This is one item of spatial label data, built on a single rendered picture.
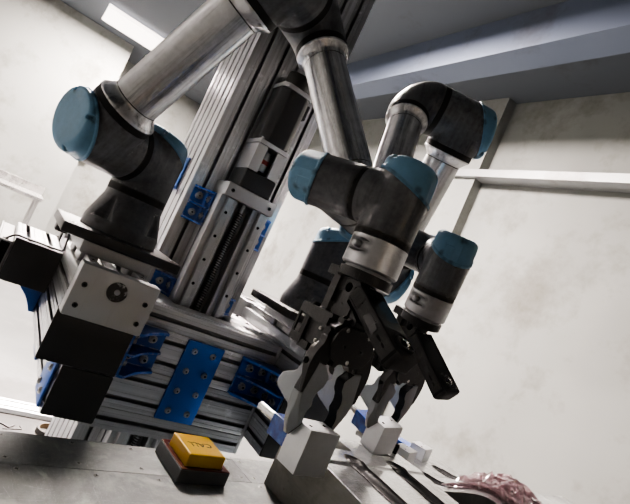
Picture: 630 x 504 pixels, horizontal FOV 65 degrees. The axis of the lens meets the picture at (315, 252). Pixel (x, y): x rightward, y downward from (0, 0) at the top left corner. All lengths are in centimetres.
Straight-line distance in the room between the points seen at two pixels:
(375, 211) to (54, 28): 721
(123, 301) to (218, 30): 47
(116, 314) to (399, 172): 54
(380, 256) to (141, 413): 69
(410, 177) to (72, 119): 58
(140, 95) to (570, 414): 282
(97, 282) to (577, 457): 274
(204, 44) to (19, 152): 668
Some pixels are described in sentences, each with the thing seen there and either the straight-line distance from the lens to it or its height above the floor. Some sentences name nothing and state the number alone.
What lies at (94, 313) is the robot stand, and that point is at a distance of 90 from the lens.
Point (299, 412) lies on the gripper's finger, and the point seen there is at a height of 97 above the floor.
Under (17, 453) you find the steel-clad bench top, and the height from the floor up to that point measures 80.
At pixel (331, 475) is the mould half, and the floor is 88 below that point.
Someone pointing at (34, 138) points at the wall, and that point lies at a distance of 750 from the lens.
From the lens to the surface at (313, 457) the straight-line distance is 62.
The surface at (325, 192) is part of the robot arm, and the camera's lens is 65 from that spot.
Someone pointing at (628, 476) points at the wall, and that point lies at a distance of 307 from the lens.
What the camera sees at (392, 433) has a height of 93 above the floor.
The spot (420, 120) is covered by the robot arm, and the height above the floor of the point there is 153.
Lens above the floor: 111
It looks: 4 degrees up
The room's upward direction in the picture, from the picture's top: 24 degrees clockwise
